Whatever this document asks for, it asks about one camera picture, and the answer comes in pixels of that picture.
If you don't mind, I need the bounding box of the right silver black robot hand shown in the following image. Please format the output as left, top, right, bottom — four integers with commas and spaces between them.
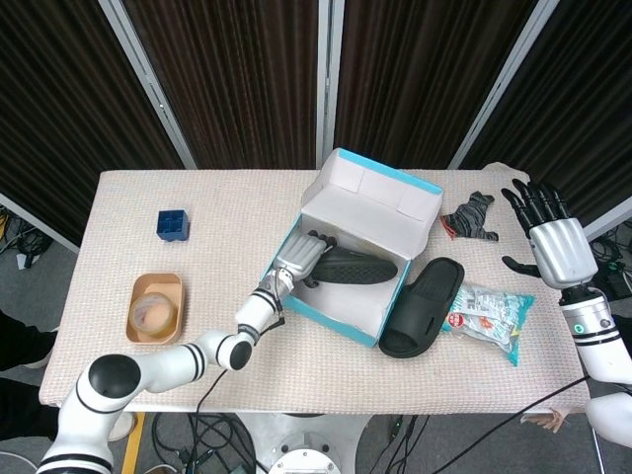
501, 178, 598, 290

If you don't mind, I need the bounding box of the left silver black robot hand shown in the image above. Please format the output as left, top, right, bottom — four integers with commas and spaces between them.
273, 229, 340, 288

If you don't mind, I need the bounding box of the black rubber slipper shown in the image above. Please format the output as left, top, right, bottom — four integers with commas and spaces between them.
308, 245, 399, 286
378, 257, 466, 358

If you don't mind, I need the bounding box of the teal cardboard shoe box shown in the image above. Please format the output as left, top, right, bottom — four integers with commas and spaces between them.
268, 146, 444, 349

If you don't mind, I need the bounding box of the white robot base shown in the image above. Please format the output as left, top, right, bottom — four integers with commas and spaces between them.
236, 412, 371, 474

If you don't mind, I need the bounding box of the teal snack package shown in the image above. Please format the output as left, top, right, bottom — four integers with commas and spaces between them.
440, 280, 537, 367

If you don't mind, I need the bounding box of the grey striped sock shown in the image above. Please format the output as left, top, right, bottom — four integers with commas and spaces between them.
439, 191, 500, 243

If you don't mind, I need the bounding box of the blue cube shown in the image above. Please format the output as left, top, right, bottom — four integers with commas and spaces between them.
156, 209, 192, 243

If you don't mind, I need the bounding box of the beige woven table cloth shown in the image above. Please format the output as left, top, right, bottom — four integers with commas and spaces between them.
38, 162, 589, 414

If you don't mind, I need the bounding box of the dark ribbed partition panel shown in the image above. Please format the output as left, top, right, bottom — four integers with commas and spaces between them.
0, 0, 187, 246
463, 0, 632, 248
331, 0, 540, 170
122, 0, 322, 170

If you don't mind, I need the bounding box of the clear tape roll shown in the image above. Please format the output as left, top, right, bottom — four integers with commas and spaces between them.
129, 291, 178, 336

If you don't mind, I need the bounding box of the beige plastic tray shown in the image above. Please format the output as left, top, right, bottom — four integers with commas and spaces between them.
125, 273, 187, 346

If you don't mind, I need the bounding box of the white sneaker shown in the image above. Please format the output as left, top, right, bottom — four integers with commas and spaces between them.
107, 412, 139, 442

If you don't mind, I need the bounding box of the black floor cable bundle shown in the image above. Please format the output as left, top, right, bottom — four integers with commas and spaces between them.
590, 231, 632, 302
364, 413, 431, 474
147, 412, 258, 474
0, 206, 55, 271

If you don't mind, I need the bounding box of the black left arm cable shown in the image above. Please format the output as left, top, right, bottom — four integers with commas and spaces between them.
195, 315, 287, 416

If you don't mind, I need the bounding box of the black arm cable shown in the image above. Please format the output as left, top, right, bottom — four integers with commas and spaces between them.
438, 374, 592, 474
195, 315, 287, 416

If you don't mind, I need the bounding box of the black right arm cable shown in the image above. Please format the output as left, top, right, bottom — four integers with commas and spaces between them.
438, 374, 592, 474

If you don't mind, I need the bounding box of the aluminium partition post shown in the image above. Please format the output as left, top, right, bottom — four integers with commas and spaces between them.
447, 0, 562, 170
314, 0, 347, 169
98, 0, 198, 170

